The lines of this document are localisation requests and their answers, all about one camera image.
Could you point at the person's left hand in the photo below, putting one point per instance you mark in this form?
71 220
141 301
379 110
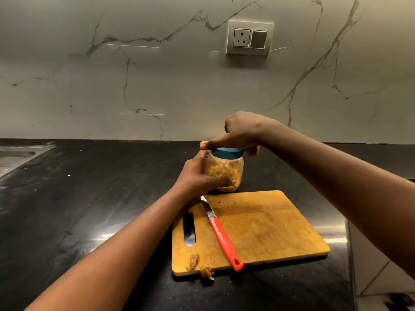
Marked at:
193 181

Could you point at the steel sink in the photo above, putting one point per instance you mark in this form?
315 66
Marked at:
16 157

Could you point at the blue-lidded plastic jar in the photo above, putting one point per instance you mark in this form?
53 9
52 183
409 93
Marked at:
227 166

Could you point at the grey wall switch plate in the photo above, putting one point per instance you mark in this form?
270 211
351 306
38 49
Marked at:
249 38

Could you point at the person's right hand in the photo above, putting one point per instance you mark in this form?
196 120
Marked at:
246 129

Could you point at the blue jar lid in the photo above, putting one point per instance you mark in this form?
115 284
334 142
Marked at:
227 153

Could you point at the wooden cutting board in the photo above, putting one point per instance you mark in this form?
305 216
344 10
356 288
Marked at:
275 229

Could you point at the person's left forearm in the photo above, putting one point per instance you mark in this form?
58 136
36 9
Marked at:
113 262

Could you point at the beige cabinet door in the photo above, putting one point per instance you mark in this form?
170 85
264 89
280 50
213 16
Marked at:
366 265

